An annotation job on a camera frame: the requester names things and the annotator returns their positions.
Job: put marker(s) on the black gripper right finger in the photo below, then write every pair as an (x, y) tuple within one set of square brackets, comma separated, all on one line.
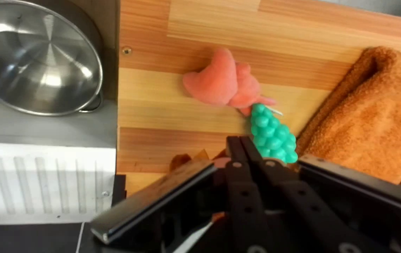
[(299, 206)]

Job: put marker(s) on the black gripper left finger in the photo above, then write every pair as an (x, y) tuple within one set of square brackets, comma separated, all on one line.
[(243, 197)]

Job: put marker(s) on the pink heart plush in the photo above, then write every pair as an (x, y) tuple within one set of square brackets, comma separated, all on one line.
[(214, 82)]

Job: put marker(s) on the teal grape bunch toy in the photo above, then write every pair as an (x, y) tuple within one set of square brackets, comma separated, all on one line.
[(271, 135)]

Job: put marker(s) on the white toy sink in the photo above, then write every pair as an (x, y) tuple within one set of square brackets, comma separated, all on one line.
[(36, 183)]

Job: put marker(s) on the stainless steel bowl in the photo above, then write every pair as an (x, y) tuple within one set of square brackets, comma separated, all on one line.
[(36, 57)]

